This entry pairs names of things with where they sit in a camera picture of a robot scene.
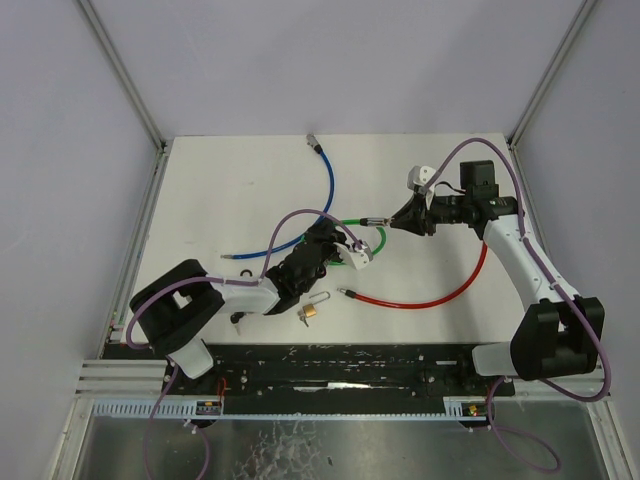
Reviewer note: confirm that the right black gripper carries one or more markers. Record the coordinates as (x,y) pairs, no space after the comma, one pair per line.
(425,216)

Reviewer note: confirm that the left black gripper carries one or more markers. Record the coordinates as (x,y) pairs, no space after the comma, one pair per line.
(325,243)

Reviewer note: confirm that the green cable lock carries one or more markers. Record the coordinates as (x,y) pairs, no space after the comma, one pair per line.
(376,237)

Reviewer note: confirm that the brass padlock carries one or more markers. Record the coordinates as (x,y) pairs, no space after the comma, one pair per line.
(309,309)

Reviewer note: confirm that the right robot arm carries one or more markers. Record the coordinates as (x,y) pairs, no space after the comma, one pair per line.
(552,339)

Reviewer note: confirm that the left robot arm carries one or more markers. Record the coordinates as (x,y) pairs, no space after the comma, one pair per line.
(172,310)

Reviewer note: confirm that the black padlock keys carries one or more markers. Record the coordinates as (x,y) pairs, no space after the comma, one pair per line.
(237,322)

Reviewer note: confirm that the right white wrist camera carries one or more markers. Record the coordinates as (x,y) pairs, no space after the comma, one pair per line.
(421,181)

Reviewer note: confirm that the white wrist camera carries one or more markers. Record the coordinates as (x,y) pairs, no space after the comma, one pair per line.
(421,181)
(357,256)

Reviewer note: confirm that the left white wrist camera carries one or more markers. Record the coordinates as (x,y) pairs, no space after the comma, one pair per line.
(357,256)

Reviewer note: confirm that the blue cable lock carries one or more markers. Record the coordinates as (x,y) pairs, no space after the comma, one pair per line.
(284,176)

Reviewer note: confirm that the right aluminium frame post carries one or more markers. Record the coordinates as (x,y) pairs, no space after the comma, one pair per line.
(559,57)

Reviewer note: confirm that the aluminium frame post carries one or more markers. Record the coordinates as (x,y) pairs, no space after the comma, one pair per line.
(121,73)
(559,57)

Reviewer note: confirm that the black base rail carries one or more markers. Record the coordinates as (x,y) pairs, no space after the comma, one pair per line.
(338,371)

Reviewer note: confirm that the left aluminium frame post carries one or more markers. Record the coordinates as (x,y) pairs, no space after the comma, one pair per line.
(121,73)

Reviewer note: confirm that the white slotted cable duct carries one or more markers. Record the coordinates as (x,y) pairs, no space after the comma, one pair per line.
(297,406)

